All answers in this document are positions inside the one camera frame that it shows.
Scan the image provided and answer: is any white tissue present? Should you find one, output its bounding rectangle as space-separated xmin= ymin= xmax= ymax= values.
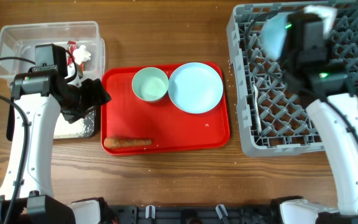
xmin=72 ymin=45 xmax=91 ymax=65

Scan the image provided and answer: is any red snack wrapper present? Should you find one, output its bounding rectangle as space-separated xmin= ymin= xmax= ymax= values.
xmin=67 ymin=40 xmax=84 ymax=71

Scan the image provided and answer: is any mint green bowl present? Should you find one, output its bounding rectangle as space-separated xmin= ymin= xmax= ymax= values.
xmin=132 ymin=67 xmax=169 ymax=103

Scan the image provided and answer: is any white plastic spoon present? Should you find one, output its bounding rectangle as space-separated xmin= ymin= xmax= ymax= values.
xmin=252 ymin=84 xmax=262 ymax=134

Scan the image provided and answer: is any light blue rice bowl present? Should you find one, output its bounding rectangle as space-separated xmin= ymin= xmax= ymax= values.
xmin=260 ymin=12 xmax=289 ymax=61

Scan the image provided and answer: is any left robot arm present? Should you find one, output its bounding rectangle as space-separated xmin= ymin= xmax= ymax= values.
xmin=0 ymin=44 xmax=116 ymax=223

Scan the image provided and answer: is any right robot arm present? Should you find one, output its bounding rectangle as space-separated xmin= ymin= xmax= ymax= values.
xmin=262 ymin=10 xmax=358 ymax=223

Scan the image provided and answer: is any grey dishwasher rack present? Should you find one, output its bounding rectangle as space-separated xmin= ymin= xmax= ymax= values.
xmin=226 ymin=1 xmax=358 ymax=157

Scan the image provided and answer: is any black plastic tray bin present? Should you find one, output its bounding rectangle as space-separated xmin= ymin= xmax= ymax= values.
xmin=11 ymin=86 xmax=96 ymax=145

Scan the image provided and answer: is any spilled white rice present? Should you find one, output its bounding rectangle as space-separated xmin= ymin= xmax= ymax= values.
xmin=54 ymin=111 xmax=96 ymax=139

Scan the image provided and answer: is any red serving tray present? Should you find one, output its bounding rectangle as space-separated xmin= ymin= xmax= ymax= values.
xmin=101 ymin=67 xmax=231 ymax=156

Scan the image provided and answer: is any orange carrot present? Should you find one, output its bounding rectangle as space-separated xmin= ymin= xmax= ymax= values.
xmin=103 ymin=138 xmax=152 ymax=149

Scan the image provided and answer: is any clear plastic bin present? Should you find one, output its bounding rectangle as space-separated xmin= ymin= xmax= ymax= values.
xmin=0 ymin=21 xmax=106 ymax=79

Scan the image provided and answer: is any light blue plate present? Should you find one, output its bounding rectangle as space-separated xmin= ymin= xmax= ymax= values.
xmin=168 ymin=62 xmax=224 ymax=114

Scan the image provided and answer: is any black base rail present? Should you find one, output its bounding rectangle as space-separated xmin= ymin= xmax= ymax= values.
xmin=109 ymin=204 xmax=279 ymax=224

